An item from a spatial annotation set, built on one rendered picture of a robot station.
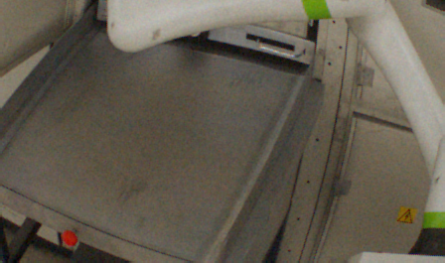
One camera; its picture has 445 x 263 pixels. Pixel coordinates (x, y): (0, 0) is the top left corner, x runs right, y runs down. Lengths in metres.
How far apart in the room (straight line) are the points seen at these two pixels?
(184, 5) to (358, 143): 0.66
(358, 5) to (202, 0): 0.28
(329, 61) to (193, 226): 0.59
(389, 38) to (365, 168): 0.53
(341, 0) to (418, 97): 0.25
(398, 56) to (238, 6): 0.33
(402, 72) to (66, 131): 0.69
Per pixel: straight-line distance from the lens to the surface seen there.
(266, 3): 1.50
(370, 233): 2.17
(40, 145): 1.70
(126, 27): 1.54
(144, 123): 1.78
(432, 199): 1.38
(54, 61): 1.94
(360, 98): 1.97
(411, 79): 1.58
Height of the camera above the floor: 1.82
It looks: 32 degrees down
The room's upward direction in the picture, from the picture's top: 7 degrees clockwise
